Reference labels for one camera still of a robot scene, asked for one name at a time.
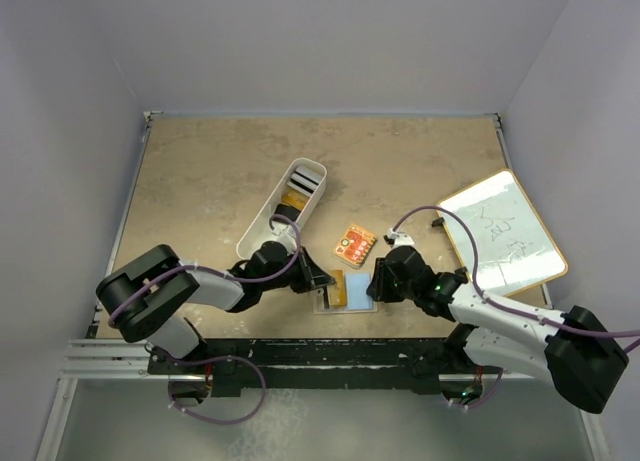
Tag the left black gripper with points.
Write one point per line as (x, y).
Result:
(310, 275)

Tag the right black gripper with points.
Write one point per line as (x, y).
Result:
(378, 290)

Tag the white oblong plastic tray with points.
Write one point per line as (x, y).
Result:
(267, 226)

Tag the white credit card stack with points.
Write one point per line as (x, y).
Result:
(304, 180)

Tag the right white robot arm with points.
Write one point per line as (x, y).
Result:
(572, 351)

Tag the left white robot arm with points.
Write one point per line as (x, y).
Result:
(143, 298)

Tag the black card in tray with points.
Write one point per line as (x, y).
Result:
(287, 211)

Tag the orange spiral notebook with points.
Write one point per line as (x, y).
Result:
(354, 246)

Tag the yellow framed whiteboard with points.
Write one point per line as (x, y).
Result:
(493, 225)

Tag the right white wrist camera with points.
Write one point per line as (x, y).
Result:
(395, 239)

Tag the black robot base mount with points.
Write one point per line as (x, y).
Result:
(422, 366)

